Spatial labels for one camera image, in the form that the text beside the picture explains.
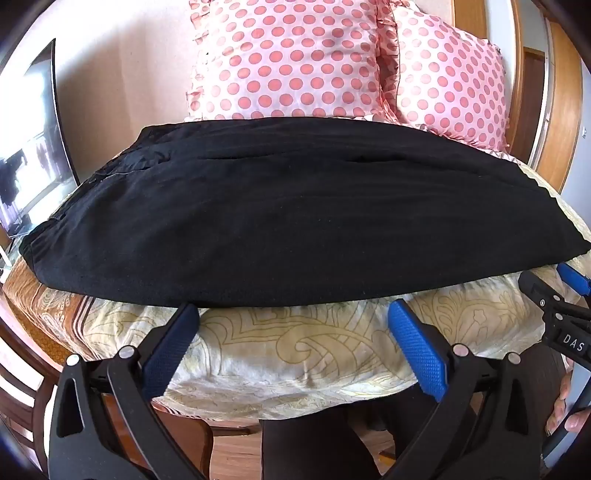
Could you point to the cream and orange patterned bedspread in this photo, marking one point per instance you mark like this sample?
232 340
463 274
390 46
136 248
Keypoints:
295 355

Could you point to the wooden chair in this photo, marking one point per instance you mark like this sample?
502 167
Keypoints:
23 397

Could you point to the small pink polka dot pillow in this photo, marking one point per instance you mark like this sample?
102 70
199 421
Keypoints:
452 83

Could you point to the person's right hand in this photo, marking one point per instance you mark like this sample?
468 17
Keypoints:
577 397

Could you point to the wooden wardrobe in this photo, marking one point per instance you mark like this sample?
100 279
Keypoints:
565 92

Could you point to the black pants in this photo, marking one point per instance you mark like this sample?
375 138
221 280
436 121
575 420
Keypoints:
286 217

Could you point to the wooden headboard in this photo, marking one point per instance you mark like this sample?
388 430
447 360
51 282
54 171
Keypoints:
517 69

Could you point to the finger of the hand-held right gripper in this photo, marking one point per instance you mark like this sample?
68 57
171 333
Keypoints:
538 291
576 278

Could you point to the flat screen television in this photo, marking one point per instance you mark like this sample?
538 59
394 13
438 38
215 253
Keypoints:
37 152

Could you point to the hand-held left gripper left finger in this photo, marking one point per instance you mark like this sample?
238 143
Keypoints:
171 341

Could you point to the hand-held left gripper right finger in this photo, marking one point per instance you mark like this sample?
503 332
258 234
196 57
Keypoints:
415 344

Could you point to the large pink polka dot pillow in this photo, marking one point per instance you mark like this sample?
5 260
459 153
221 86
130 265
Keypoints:
291 55

